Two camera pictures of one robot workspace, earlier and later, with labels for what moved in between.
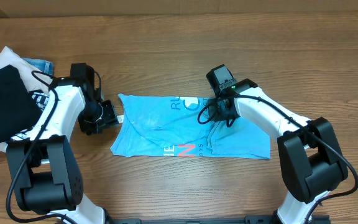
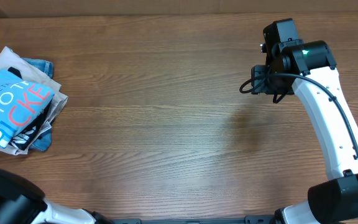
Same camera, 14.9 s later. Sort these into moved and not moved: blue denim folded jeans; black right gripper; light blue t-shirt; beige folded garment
Moved: light blue t-shirt; black right gripper
Not moved: beige folded garment; blue denim folded jeans
